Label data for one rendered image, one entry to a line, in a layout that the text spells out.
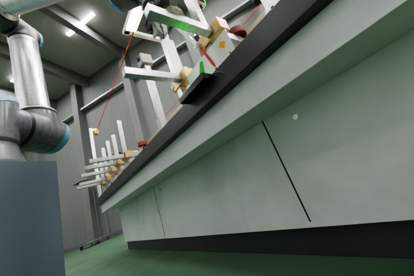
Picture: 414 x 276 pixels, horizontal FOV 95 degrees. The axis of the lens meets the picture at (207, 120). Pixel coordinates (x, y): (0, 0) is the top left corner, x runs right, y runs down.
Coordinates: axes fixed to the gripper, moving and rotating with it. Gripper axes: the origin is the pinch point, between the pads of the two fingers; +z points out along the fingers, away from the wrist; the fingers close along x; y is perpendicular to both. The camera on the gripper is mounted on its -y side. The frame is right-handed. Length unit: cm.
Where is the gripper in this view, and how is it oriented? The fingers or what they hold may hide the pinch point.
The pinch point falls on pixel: (163, 35)
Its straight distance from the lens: 94.0
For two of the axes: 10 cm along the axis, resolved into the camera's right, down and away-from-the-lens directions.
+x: -7.6, 0.5, -6.5
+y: -5.6, 4.6, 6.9
